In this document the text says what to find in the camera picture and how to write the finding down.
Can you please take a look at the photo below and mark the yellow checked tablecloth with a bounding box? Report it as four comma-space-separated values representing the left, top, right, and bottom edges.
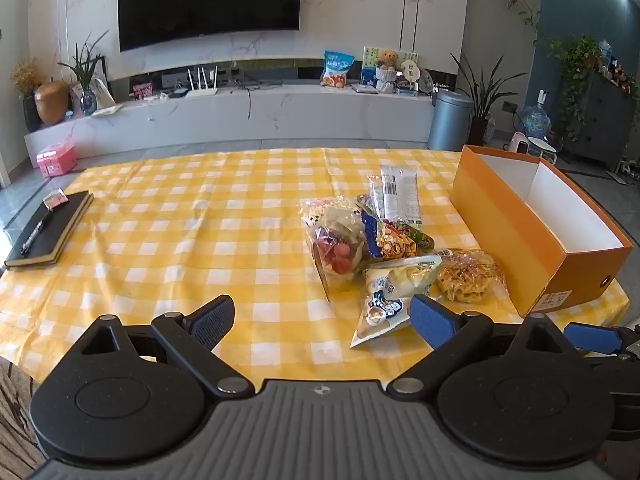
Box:
0, 147, 631, 386

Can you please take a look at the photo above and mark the dark grey cabinet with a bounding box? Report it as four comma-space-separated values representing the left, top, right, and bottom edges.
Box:
560, 67, 638, 171

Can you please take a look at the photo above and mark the tall potted plant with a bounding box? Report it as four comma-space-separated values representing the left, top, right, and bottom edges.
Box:
450, 52, 526, 146

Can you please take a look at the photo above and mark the blue water jug with pump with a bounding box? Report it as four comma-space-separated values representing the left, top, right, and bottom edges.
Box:
520, 89, 553, 138

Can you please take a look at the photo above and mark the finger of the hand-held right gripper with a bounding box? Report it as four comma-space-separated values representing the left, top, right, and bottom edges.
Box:
564, 322, 640, 361

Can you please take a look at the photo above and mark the green plant in glass vase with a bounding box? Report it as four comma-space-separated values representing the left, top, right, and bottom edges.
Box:
57, 30, 111, 116

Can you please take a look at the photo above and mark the orange cardboard box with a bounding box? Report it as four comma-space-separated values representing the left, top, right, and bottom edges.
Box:
451, 145, 634, 318

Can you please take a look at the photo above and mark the grey foil snack packet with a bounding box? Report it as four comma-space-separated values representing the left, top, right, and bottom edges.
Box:
357, 175, 388, 221

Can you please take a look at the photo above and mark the round wooden sign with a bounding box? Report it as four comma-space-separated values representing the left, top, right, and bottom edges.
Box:
397, 60, 420, 93

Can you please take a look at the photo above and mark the large blue snack bag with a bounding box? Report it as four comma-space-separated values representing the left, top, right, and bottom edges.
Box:
321, 50, 355, 88

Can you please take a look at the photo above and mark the pink box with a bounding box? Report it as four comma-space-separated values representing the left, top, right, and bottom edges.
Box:
36, 142, 77, 177

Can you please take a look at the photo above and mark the black notebook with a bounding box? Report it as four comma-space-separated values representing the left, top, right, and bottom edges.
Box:
4, 190, 96, 272

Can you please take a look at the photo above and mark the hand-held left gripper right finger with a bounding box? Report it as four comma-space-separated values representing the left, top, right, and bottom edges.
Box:
386, 294, 568, 397

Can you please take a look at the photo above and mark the black pen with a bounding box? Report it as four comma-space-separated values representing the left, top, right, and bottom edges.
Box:
20, 207, 53, 256

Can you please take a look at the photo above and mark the trailing green pothos plant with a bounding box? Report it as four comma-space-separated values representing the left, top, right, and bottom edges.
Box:
547, 35, 603, 141

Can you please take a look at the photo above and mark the white router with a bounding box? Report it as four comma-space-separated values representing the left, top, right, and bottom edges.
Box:
186, 66, 219, 98

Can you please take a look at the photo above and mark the dark vase with dried flowers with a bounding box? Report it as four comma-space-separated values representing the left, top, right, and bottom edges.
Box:
10, 60, 43, 133

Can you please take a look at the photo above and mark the long white snack packet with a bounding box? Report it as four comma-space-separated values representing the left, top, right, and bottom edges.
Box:
380, 165, 423, 228

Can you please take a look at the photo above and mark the white and blue bread packet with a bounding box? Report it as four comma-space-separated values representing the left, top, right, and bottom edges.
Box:
349, 255, 443, 350

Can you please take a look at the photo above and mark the clear packet of white snacks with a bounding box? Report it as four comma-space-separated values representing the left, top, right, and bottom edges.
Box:
299, 196, 362, 231

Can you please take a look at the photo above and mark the green printed card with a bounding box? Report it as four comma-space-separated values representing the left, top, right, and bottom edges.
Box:
361, 46, 418, 86

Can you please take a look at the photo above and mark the group of small bottles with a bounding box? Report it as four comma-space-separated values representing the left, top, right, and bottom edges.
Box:
597, 40, 632, 92

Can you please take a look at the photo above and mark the clear packet of waffle snacks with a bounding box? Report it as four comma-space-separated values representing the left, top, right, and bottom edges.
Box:
432, 249, 508, 305

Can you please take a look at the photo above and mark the white marble television console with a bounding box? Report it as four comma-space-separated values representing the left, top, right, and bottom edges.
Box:
24, 82, 436, 161

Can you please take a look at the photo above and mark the grey blue trash can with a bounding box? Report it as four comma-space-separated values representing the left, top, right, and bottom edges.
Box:
427, 89, 475, 152

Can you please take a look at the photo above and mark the black television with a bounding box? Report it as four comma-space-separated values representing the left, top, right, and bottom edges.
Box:
117, 0, 303, 53

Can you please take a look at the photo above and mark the blue and orange snack packet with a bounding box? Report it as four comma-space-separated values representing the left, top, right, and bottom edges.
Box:
360, 210, 421, 261

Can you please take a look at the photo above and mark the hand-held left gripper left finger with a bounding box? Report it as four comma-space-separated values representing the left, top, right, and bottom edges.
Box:
75, 295, 253, 397

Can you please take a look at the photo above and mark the golden vase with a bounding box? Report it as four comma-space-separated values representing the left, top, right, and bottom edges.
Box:
34, 80, 71, 126

